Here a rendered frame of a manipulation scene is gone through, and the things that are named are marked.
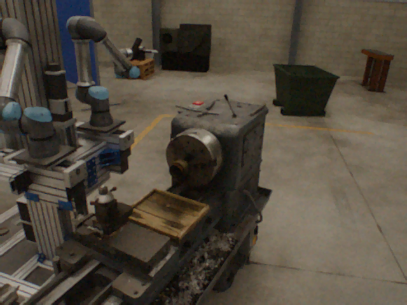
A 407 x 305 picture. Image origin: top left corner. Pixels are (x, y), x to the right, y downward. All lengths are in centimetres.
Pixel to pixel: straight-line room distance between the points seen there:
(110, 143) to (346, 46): 1055
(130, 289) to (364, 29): 1142
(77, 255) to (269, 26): 1074
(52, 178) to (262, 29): 1042
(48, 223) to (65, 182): 67
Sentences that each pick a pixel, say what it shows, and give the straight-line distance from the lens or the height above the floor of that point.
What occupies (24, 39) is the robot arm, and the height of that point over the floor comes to 172.
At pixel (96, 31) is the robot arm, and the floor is 173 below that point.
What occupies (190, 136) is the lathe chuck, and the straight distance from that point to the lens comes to 167.
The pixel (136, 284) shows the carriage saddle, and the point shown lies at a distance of 129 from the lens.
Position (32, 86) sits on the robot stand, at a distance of 189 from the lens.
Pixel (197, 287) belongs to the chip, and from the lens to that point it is 172.
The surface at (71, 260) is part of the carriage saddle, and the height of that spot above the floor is 91.
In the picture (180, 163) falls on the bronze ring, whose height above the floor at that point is 112.
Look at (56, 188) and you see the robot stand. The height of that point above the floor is 100.
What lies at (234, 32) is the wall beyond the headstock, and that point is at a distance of 1164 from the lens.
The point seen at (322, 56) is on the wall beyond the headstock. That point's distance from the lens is 1184.
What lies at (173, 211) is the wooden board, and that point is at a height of 89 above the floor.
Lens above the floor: 184
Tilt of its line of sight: 24 degrees down
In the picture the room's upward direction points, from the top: 2 degrees clockwise
